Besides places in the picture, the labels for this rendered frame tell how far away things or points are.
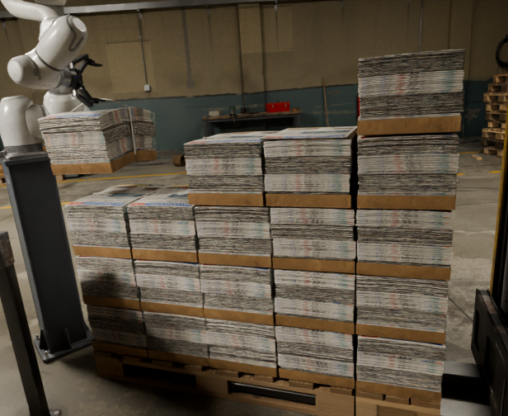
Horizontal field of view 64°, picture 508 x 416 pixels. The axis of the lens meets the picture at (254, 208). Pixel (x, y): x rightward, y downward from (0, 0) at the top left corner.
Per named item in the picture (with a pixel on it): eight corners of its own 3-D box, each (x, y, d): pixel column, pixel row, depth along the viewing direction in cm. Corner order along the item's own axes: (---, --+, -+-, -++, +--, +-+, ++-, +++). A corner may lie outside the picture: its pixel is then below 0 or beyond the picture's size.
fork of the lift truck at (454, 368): (244, 342, 200) (243, 334, 199) (482, 373, 168) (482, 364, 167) (237, 354, 191) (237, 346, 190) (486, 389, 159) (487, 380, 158)
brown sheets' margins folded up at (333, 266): (138, 308, 218) (124, 218, 204) (361, 333, 182) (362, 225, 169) (91, 350, 183) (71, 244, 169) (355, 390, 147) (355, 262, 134)
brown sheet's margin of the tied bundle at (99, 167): (77, 163, 178) (75, 153, 177) (134, 161, 170) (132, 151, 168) (52, 174, 164) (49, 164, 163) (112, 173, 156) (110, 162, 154)
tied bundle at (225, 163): (225, 183, 182) (221, 132, 176) (289, 184, 173) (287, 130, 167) (188, 206, 148) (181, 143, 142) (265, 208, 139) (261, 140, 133)
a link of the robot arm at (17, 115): (2, 145, 191) (-10, 97, 185) (44, 141, 200) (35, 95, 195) (4, 147, 178) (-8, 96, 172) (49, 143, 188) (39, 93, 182)
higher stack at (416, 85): (359, 359, 186) (361, 64, 152) (430, 369, 177) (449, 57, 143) (353, 423, 151) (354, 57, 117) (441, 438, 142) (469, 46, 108)
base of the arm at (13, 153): (-10, 158, 189) (-12, 147, 188) (42, 153, 202) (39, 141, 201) (-4, 162, 175) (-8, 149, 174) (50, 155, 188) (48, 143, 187)
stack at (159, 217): (142, 331, 222) (119, 183, 200) (361, 360, 186) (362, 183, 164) (96, 377, 186) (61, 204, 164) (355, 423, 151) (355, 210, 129)
